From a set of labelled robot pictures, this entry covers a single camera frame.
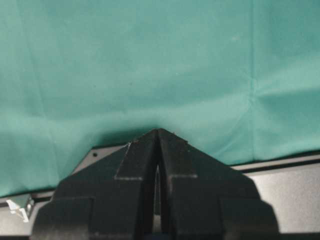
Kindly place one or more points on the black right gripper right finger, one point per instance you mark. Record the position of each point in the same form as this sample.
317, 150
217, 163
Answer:
204, 199

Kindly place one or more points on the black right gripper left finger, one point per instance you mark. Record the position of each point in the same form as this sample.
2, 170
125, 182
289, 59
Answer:
112, 199

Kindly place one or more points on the green table cloth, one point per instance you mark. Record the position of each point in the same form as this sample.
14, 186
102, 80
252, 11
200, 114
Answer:
237, 79

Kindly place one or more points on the grey metal frame rail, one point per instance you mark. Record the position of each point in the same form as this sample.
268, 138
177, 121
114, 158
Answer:
290, 184

